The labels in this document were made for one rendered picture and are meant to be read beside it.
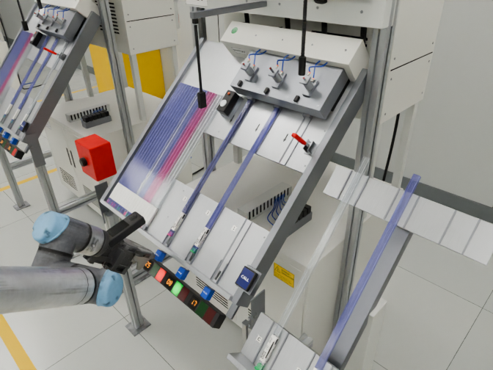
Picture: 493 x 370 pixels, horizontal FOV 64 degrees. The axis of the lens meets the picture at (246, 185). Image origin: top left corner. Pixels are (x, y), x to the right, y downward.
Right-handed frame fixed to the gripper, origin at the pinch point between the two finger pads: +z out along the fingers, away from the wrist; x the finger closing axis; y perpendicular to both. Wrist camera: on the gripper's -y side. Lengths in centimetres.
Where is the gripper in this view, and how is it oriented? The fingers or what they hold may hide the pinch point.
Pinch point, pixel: (152, 253)
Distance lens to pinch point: 121.4
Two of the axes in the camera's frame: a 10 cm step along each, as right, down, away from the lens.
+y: -5.0, 8.6, -1.0
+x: 7.2, 3.5, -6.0
